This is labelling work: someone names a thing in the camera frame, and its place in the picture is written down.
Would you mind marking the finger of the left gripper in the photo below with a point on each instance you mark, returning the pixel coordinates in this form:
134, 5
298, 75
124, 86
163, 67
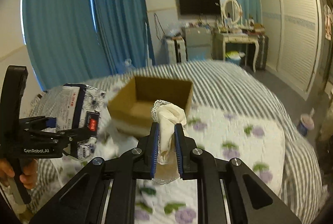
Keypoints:
75, 135
51, 122

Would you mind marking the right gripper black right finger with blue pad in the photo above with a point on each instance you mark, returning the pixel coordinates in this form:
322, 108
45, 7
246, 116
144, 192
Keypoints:
228, 191

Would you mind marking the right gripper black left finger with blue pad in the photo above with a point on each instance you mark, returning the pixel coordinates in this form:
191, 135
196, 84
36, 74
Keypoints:
104, 190

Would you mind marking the tissue pack white blue red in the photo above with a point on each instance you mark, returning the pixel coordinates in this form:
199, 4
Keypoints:
72, 105

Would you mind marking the white sock with foil trim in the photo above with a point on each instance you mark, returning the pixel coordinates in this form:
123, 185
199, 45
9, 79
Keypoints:
167, 115

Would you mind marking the person's left hand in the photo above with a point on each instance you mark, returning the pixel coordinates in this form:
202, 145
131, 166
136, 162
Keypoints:
28, 176

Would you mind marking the brown cardboard box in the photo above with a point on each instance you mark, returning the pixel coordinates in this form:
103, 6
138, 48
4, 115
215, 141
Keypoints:
130, 109

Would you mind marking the left teal curtain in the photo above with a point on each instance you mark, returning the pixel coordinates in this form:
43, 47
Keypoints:
62, 43

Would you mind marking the clear water jug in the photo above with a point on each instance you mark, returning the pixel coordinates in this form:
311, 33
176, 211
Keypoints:
125, 66

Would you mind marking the drink cup with straw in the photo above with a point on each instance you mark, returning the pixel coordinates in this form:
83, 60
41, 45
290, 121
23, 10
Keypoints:
306, 123

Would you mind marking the grey checked bed cover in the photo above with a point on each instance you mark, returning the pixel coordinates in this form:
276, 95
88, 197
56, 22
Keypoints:
233, 92

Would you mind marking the middle teal curtain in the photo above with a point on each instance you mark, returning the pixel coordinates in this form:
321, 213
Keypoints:
123, 31

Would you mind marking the dark striped suitcase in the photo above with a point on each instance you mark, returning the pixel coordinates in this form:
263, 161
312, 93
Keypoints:
263, 42

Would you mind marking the white black suitcase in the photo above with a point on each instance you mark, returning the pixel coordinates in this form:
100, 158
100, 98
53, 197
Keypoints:
175, 49

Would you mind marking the blue bin with bags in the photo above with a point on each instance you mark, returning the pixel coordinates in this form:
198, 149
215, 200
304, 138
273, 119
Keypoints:
235, 57

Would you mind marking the white dressing table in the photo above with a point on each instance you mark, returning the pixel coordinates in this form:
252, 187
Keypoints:
224, 38

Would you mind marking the grey mini fridge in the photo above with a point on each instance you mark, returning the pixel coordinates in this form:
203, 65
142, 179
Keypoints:
198, 41

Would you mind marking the white oval vanity mirror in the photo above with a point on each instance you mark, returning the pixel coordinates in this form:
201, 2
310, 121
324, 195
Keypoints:
231, 12

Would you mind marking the white louvered wardrobe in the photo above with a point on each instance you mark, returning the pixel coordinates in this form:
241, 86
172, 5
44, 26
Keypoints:
294, 29

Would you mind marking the black wall television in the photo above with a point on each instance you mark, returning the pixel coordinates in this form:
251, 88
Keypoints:
200, 7

